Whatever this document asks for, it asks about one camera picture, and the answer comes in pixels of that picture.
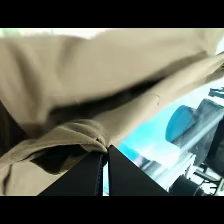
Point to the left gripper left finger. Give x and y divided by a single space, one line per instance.
81 178

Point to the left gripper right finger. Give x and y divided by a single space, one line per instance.
130 176

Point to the cream garment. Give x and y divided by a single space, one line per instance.
83 66

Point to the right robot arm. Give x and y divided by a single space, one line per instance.
206 126

